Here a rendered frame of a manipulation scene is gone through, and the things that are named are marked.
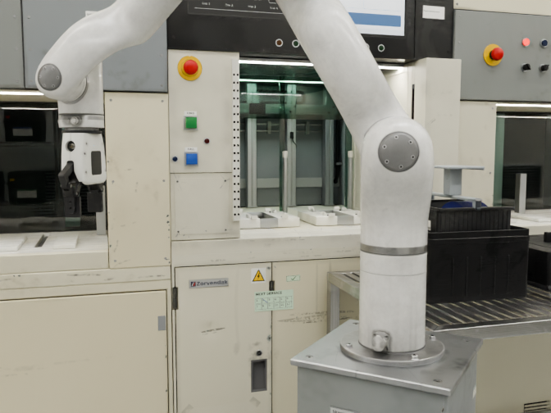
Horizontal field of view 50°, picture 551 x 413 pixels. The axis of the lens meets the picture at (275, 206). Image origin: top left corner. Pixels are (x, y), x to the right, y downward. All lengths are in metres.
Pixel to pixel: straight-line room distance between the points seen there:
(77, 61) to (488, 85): 1.34
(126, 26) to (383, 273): 0.64
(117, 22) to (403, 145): 0.55
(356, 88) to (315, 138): 1.67
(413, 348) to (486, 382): 1.11
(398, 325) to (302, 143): 1.72
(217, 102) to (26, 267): 0.68
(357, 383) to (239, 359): 0.81
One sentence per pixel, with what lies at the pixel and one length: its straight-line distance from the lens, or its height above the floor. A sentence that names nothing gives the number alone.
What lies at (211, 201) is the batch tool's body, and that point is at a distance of 1.69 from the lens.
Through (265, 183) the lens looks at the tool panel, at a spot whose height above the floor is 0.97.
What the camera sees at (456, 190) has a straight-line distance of 1.60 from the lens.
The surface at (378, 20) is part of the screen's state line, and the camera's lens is 1.87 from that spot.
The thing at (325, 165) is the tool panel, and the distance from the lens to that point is 2.67.
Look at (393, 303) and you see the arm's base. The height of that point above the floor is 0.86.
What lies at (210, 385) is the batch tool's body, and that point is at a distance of 1.81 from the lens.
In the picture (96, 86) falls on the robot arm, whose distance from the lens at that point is 1.19.
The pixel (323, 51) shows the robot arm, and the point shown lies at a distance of 1.05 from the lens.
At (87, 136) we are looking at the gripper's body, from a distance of 1.18.
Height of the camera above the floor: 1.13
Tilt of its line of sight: 6 degrees down
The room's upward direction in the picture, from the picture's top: straight up
